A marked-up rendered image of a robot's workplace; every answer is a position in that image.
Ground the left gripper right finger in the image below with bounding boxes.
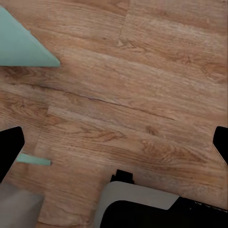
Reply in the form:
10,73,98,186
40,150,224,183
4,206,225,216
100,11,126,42
213,126,228,164

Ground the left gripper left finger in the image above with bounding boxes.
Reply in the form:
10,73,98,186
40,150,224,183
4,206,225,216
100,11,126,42
0,126,25,183

